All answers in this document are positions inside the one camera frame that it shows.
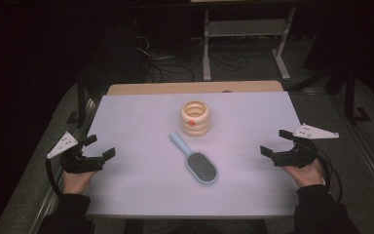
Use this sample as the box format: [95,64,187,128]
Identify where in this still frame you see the black floor cables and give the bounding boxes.
[132,33,251,83]

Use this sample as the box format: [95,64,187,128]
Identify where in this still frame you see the metal floor rail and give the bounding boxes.
[330,94,374,209]
[28,97,99,234]

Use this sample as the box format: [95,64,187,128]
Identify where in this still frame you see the grey metal stand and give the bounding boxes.
[202,6,297,82]

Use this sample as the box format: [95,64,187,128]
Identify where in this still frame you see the light blue hairbrush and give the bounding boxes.
[169,131,218,185]

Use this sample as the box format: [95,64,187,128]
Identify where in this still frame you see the black stand leg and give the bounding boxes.
[343,62,373,125]
[65,69,90,129]

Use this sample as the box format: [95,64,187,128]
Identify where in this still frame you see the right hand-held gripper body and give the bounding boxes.
[271,123,340,169]

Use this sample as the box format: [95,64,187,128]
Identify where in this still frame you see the cream ribbed cup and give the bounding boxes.
[179,99,210,137]

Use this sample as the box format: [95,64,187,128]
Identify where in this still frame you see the person's left hand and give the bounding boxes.
[61,170,97,195]

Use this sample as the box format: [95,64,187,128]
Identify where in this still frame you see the person's right hand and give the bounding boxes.
[280,159,325,188]

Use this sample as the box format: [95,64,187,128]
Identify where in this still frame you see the wooden table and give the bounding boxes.
[106,80,284,97]

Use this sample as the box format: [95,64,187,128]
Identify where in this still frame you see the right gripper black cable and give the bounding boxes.
[316,147,344,205]

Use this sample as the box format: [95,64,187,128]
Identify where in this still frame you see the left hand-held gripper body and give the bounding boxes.
[47,131,105,175]

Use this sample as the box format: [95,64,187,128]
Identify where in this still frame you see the white table mat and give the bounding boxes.
[85,91,304,218]

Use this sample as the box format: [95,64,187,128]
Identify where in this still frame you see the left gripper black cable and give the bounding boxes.
[44,158,63,198]

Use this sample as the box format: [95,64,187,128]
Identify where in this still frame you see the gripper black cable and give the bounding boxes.
[44,158,63,198]
[316,147,344,205]

